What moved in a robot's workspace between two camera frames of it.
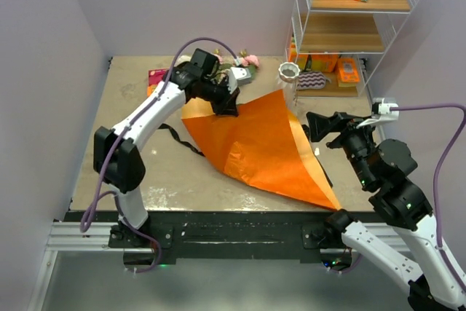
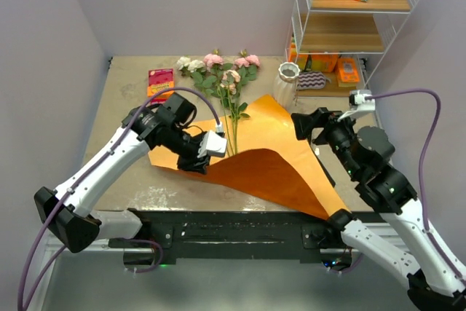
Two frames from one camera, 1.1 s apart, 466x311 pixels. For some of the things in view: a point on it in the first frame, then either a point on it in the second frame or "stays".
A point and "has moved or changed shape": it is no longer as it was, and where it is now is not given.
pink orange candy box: [154, 76] stays
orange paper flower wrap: [265, 144] has moved or changed shape
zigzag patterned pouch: [312, 80] stays
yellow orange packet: [347, 71] stays
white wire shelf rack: [345, 17] stays
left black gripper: [228, 108] -> [193, 163]
